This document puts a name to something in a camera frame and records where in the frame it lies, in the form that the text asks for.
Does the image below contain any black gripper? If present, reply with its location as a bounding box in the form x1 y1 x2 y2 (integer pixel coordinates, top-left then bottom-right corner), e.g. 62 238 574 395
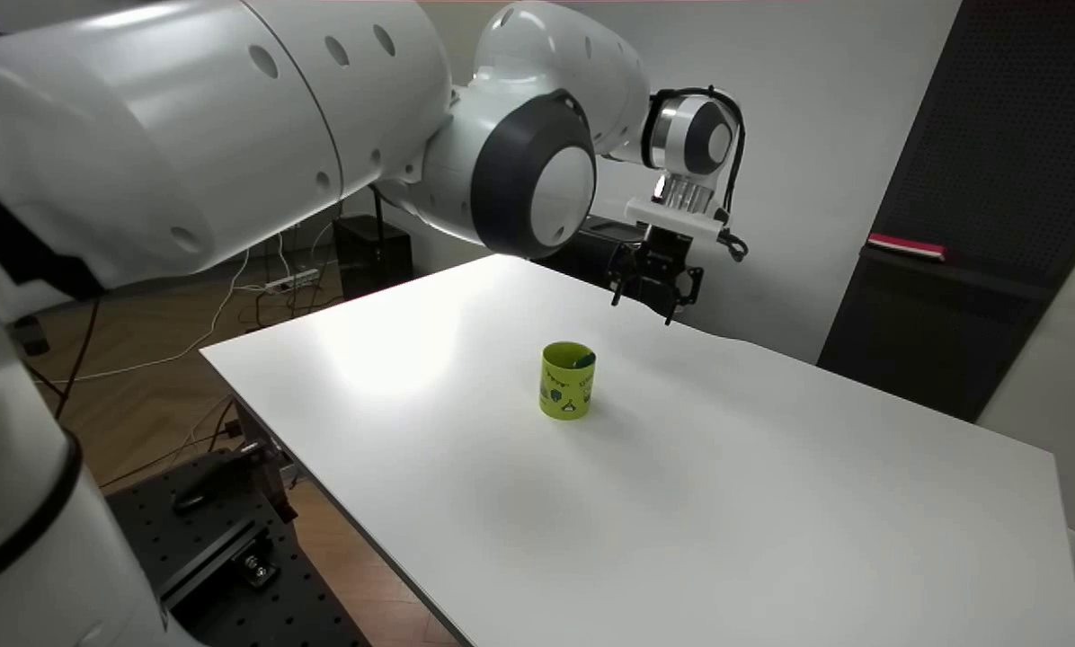
607 228 708 332

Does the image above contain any yellow-green printed mug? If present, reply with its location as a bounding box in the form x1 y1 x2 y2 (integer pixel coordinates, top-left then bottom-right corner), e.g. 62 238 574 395
534 337 600 423

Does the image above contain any black computer tower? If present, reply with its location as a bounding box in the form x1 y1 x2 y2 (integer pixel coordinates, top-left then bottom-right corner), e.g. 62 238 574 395
550 224 636 292

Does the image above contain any pink flat item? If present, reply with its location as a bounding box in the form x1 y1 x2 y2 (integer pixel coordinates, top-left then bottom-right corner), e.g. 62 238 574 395
868 231 953 267

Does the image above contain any small black floor box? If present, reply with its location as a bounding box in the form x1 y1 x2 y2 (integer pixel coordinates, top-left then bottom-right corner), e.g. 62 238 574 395
329 211 418 302

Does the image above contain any tall black cabinet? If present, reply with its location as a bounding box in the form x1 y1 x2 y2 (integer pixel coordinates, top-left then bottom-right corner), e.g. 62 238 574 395
816 0 1075 423

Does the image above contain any black table clamp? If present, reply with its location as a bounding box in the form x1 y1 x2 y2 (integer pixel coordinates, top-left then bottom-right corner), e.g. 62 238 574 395
171 433 302 530

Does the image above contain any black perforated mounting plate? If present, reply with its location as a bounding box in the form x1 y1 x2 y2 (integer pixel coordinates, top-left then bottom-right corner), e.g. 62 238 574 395
101 447 377 647

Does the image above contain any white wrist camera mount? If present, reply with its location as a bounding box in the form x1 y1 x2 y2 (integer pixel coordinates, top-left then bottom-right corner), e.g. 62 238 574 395
621 198 735 240

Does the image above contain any white floor cable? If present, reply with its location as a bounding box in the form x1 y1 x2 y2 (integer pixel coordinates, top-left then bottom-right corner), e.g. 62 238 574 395
73 243 323 389

